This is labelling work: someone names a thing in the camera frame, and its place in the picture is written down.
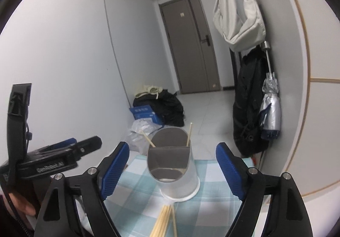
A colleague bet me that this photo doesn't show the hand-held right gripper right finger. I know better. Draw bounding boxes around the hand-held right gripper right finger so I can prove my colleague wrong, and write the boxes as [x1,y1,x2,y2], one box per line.
[216,142,314,237]

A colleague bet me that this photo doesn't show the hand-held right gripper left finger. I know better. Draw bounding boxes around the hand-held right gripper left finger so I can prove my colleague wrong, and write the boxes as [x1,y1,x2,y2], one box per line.
[33,141,130,237]

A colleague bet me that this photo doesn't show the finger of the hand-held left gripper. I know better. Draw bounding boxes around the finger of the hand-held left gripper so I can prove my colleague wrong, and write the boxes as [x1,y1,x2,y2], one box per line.
[53,135,103,159]

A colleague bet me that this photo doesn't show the grey chopstick holder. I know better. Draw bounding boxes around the grey chopstick holder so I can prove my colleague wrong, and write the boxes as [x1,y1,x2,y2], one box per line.
[147,126,200,202]

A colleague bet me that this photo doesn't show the person's left hand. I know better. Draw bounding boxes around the person's left hand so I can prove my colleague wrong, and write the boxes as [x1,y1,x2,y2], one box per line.
[9,182,46,216]

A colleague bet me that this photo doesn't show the blue checkered tablecloth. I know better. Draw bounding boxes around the blue checkered tablecloth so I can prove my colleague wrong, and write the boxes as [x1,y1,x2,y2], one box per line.
[77,155,269,237]

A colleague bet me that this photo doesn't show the clear plastic bag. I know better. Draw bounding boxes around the clear plastic bag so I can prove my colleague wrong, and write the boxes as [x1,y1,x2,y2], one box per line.
[127,117,162,152]

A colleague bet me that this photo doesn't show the blue cardboard box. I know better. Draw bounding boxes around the blue cardboard box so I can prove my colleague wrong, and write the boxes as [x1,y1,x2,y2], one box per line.
[129,106,160,124]

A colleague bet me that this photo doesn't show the black hanging jacket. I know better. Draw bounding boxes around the black hanging jacket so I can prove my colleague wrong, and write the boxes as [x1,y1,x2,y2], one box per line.
[232,47,270,158]

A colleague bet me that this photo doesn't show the person's dark zip jacket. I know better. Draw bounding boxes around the person's dark zip jacket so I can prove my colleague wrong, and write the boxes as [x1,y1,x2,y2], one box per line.
[0,186,35,237]

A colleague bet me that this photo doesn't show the silver folded umbrella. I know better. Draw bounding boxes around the silver folded umbrella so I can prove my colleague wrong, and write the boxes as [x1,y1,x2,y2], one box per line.
[258,41,282,140]

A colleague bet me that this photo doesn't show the beige cloth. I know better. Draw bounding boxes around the beige cloth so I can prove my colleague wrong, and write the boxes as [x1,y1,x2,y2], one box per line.
[135,84,163,100]

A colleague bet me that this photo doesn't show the black bag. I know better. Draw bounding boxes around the black bag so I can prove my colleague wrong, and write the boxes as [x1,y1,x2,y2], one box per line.
[133,89,185,127]

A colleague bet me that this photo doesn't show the grey door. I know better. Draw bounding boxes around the grey door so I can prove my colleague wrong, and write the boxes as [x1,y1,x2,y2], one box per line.
[159,0,221,95]

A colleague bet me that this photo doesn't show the white hanging bag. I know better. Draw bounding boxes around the white hanging bag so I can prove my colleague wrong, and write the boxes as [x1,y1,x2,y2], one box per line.
[213,0,267,52]

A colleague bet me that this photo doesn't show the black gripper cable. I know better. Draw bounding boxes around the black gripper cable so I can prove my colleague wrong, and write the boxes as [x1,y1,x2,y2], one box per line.
[25,123,33,152]

